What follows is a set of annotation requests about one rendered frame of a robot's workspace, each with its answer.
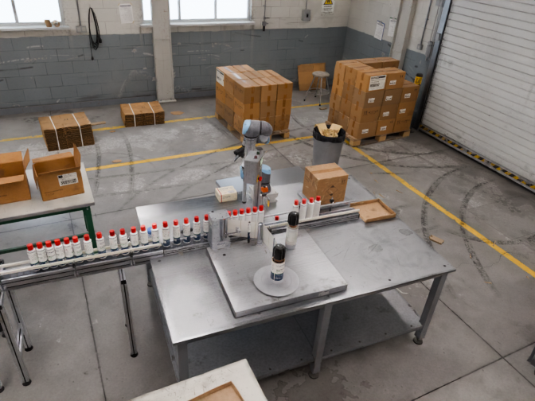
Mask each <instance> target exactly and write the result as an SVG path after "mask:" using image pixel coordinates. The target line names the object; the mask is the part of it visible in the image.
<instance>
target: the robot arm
mask: <svg viewBox="0 0 535 401"><path fill-rule="evenodd" d="M272 131H273V129H272V126H271V124H270V123H268V122H265V121H259V120H251V119H250V120H245V121H244V125H243V130H242V134H243V135H244V140H243V143H242V147H241V148H239V149H237V150H235V151H233V152H234V154H235V155H236V156H235V160H234V161H236V159H237V158H240V157H241V158H243V163H242V165H241V166H240V177H241V179H243V178H244V159H245V158H246V157H247V156H248V153H249V152H250V150H252V151H255V147H256V143H262V144H268V143H269V142H270V137H269V136H270V135H271V134H272ZM270 178H271V168H270V167H269V166H268V165H264V164H263V165H262V181H261V187H263V186H267V188H268V192H266V194H268V193H270V192H271V186H270Z"/></svg>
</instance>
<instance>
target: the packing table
mask: <svg viewBox="0 0 535 401"><path fill-rule="evenodd" d="M25 172H26V175H27V178H28V181H29V188H30V194H31V200H23V201H19V202H14V203H9V204H0V225H3V224H11V223H15V222H20V221H24V220H32V219H37V218H42V217H47V216H55V215H60V214H64V213H69V212H77V211H81V210H83V214H84V221H85V226H86V229H87V231H88V232H85V233H81V234H77V235H73V236H77V237H78V239H79V238H83V237H84V235H85V234H89V238H90V239H91V240H92V247H93V248H97V244H96V235H95V230H94V225H93V221H92V213H91V207H90V206H93V205H95V201H94V198H93V195H92V191H91V187H90V185H89V181H88V176H87V174H86V170H85V168H84V163H83V162H81V163H80V172H81V175H82V179H83V184H84V193H81V194H77V195H73V196H70V197H62V198H59V199H55V200H48V201H43V200H42V197H41V193H40V190H39V187H38V185H37V186H36V184H35V181H34V179H33V170H32V169H28V170H26V171H25ZM73 236H66V237H68V238H69V240H71V239H72V238H73ZM26 249H28V248H27V245H24V246H20V247H12V248H7V249H3V250H0V255H1V254H5V253H10V252H15V251H22V250H26Z"/></svg>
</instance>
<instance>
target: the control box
mask: <svg viewBox="0 0 535 401"><path fill-rule="evenodd" d="M256 152H257V151H252V150H250V152H249V153H248V156H247V157H246V158H245V159H244V183H246V184H251V185H255V184H257V182H258V177H260V176H261V175H262V170H261V171H260V159H261V158H262V156H263V154H262V153H261V152H260V155H256ZM255 155H256V156H257V159H254V156H255Z"/></svg>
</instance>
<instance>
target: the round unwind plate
mask: <svg viewBox="0 0 535 401"><path fill-rule="evenodd" d="M270 276H271V265H268V266H265V267H262V268H260V269H259V270H258V271H257V272H256V273H255V275H254V283H255V285H256V287H257V288H258V289H259V290H260V291H261V292H263V293H265V294H268V295H271V296H276V297H280V296H286V295H289V294H292V293H293V292H295V291H296V290H297V288H298V287H299V277H298V275H297V274H296V273H295V272H294V271H293V270H292V269H290V268H288V267H284V272H283V282H282V283H280V284H275V283H272V282H271V281H270Z"/></svg>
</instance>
